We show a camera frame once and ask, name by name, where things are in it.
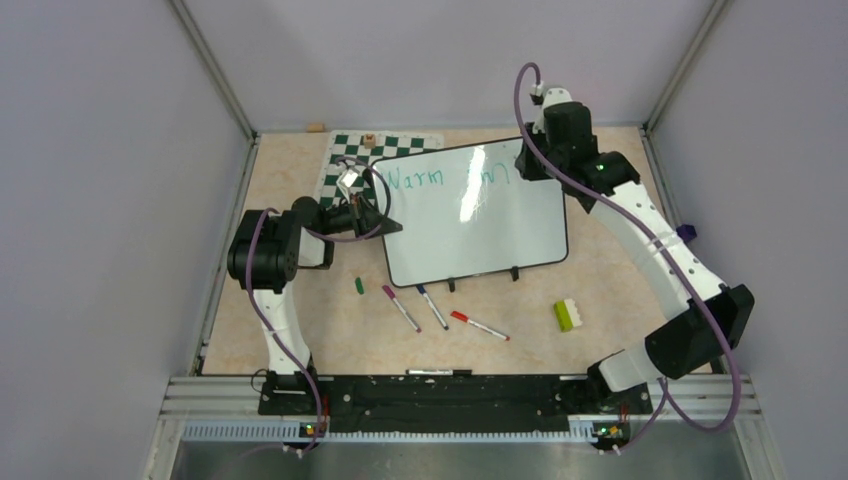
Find silver marker near base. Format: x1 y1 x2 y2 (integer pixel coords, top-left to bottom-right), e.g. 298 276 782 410
405 369 473 377

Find blue capped marker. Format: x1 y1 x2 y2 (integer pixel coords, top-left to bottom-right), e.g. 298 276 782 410
416 284 449 331

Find purple small object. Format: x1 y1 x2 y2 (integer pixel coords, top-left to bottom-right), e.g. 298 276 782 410
676 224 698 244

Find white whiteboard black frame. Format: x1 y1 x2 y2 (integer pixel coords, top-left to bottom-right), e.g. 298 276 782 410
374 138 569 287

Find green white chessboard mat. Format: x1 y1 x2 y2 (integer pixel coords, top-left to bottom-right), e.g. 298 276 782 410
314 130 444 207

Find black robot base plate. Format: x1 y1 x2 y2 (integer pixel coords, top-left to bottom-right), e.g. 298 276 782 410
258 372 653 434

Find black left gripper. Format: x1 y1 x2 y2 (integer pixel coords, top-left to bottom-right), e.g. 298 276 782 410
318 190 401 240

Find purple capped marker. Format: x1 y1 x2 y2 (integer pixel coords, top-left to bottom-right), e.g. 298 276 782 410
382 285 422 333

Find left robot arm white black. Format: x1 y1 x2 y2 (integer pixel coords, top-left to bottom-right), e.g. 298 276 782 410
226 194 404 414

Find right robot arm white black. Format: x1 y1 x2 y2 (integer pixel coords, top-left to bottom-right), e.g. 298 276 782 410
516 101 755 412

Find green lego brick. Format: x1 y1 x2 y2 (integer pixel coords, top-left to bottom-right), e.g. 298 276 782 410
553 299 583 333

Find red capped marker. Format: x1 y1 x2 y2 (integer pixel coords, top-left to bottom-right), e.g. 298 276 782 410
450 310 511 341

